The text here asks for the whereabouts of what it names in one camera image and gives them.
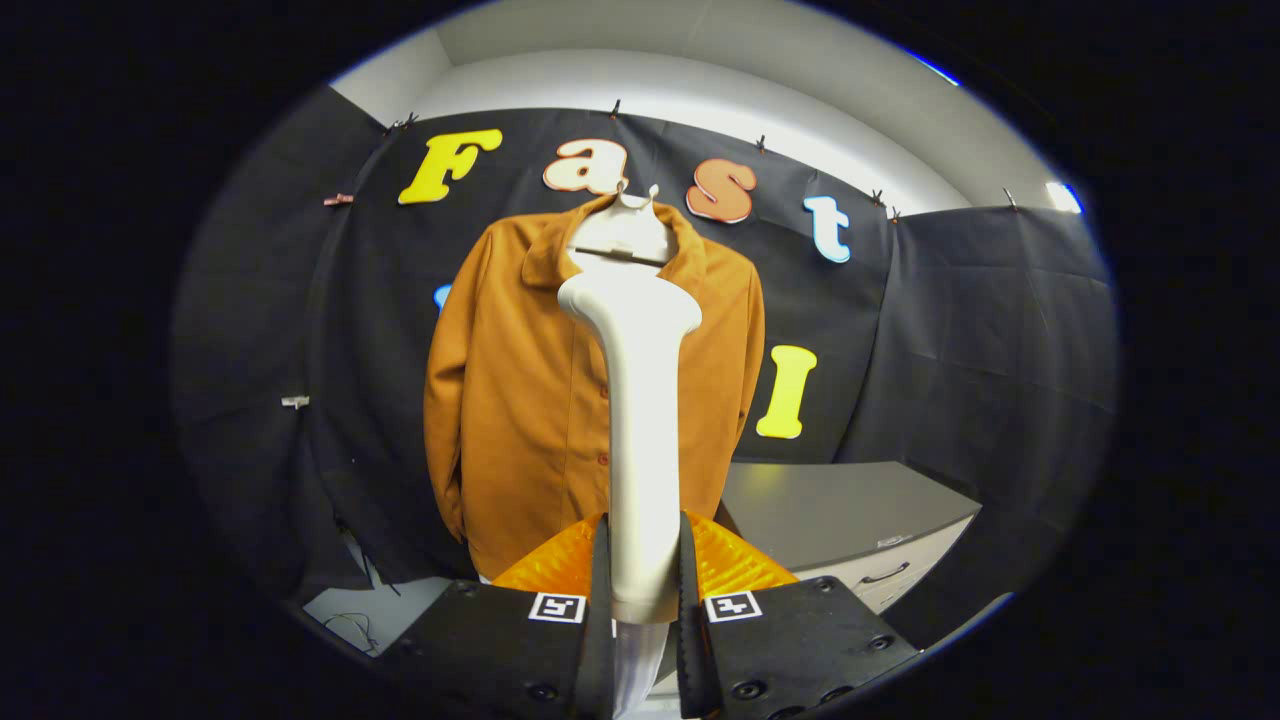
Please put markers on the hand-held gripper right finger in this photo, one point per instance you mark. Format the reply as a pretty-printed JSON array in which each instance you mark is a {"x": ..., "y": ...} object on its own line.
[{"x": 692, "y": 660}]

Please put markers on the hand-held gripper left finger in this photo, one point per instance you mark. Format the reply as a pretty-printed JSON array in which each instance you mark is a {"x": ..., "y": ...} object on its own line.
[{"x": 598, "y": 660}]

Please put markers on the brown button-up shirt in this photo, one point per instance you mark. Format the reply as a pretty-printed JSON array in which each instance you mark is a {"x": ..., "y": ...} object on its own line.
[{"x": 520, "y": 420}]

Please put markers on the white clothes hanger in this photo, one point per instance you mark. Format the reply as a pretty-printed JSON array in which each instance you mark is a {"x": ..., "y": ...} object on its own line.
[{"x": 625, "y": 235}]

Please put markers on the grey cabinet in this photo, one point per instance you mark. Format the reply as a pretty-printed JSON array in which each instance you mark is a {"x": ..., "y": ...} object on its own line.
[{"x": 840, "y": 510}]

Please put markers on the white clip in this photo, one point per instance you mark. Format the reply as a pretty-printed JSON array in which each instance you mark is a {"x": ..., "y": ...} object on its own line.
[{"x": 295, "y": 402}]

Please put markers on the black backdrop cloth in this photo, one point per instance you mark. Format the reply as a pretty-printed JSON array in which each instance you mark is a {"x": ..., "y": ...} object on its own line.
[{"x": 960, "y": 350}]

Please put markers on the row of black backdrop clips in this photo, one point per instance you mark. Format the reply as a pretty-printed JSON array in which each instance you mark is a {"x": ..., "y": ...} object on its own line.
[{"x": 760, "y": 144}]

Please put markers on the pink clip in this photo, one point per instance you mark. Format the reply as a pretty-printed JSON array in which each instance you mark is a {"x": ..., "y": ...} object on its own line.
[{"x": 338, "y": 200}]

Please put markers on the small ceiling light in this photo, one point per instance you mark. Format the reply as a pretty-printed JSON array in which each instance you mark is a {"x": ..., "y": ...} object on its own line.
[{"x": 1063, "y": 197}]

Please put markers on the long ceiling light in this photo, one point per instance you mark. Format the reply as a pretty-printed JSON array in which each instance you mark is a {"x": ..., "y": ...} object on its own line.
[{"x": 935, "y": 70}]

